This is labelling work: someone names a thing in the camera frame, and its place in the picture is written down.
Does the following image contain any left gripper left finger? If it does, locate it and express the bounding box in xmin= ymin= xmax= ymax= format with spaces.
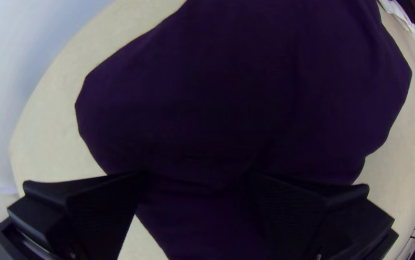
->
xmin=6 ymin=171 xmax=151 ymax=260

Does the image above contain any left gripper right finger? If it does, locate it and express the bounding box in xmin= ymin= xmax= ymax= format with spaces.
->
xmin=250 ymin=172 xmax=400 ymax=260

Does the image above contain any black t-shirt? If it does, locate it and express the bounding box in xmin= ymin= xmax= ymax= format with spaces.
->
xmin=74 ymin=0 xmax=413 ymax=260

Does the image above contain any pile of folded clothes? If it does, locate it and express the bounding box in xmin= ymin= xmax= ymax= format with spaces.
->
xmin=377 ymin=0 xmax=415 ymax=34

